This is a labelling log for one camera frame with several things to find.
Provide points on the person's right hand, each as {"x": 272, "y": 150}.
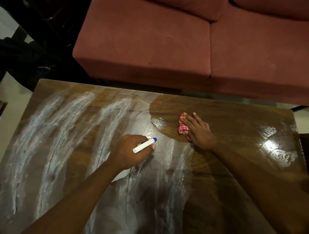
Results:
{"x": 201, "y": 136}

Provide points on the person's left hand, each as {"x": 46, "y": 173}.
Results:
{"x": 125, "y": 151}

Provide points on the person's right middle finger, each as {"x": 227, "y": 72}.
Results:
{"x": 196, "y": 119}

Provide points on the person's left thumb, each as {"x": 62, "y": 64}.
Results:
{"x": 151, "y": 149}

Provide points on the red checked cloth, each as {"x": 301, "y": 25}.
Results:
{"x": 182, "y": 128}

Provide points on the white spray bottle blue nozzle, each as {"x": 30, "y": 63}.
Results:
{"x": 144, "y": 145}

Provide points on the person's right forearm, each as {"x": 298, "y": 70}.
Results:
{"x": 260, "y": 183}

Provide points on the person's left forearm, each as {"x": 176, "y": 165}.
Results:
{"x": 72, "y": 205}

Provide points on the red fabric sofa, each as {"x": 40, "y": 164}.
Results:
{"x": 169, "y": 79}

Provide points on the red sofa seat cushion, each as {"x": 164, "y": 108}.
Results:
{"x": 144, "y": 41}
{"x": 260, "y": 50}

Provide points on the red sofa back cushion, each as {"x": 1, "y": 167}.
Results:
{"x": 193, "y": 7}
{"x": 272, "y": 7}

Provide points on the dark wooden side furniture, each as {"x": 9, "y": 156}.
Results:
{"x": 304, "y": 151}

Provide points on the black furniture frame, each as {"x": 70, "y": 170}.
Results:
{"x": 41, "y": 43}

